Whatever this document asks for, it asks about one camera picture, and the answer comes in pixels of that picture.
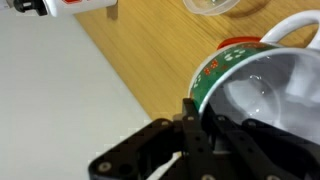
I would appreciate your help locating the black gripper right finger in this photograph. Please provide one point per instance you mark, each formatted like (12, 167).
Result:
(258, 151)

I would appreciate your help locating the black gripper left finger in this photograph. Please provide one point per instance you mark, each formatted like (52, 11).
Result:
(196, 161)

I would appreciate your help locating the white green christmas mug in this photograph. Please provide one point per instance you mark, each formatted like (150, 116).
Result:
(264, 80)

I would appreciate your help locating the clear plastic tupperware container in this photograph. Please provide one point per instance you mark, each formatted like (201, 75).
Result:
(209, 7)

